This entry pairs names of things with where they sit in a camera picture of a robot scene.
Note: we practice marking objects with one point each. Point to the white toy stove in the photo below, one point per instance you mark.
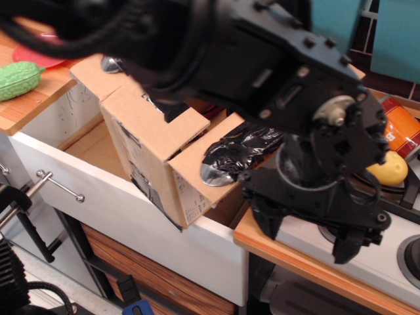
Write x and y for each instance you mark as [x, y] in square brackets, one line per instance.
[376, 265]

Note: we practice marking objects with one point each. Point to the green toy bitter gourd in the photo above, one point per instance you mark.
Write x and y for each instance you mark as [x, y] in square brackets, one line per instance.
[19, 78]

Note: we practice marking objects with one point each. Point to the black metal clamp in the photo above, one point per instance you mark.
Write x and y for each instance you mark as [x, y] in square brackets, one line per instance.
[21, 201]

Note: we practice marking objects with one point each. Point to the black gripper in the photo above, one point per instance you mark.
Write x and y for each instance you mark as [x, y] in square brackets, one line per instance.
[273, 195]

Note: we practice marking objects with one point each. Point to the red orange bean can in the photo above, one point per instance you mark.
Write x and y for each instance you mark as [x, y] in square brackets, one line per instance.
[402, 130]

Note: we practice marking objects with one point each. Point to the brown cardboard box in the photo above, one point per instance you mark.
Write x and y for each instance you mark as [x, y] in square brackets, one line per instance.
[163, 159]

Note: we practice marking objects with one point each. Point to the metal drawer handle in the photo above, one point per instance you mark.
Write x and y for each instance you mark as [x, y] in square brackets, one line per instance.
[48, 176]

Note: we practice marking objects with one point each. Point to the yellow toy potato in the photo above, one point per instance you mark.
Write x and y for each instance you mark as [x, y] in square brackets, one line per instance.
[394, 171]

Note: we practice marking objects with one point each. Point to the blue black clamp handle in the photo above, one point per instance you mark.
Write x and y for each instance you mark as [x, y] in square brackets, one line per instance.
[133, 302]

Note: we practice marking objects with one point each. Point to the red plastic plate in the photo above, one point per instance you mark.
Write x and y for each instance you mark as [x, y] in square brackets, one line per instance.
[22, 53]

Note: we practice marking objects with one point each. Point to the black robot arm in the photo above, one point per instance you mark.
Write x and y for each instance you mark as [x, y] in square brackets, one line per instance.
[261, 61]

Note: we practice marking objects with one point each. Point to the white drawer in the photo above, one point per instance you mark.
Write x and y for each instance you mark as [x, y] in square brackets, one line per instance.
[73, 142]

